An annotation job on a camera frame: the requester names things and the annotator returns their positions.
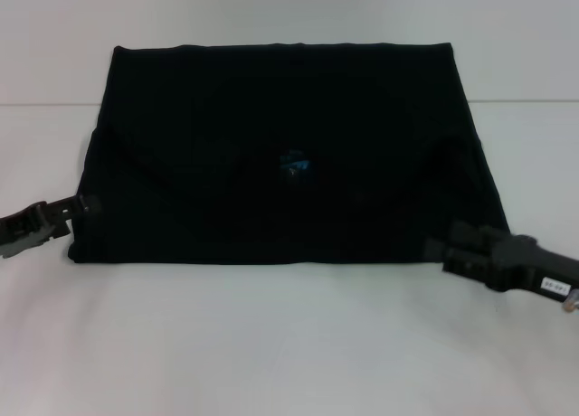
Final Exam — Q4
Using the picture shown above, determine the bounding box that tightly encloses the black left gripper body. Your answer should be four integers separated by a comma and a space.
0, 199, 73, 260

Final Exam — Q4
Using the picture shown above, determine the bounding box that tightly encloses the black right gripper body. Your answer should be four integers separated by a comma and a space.
490, 232, 579, 302

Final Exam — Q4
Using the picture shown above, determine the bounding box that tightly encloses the black shirt with FREE print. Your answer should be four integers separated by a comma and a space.
67, 42, 515, 268

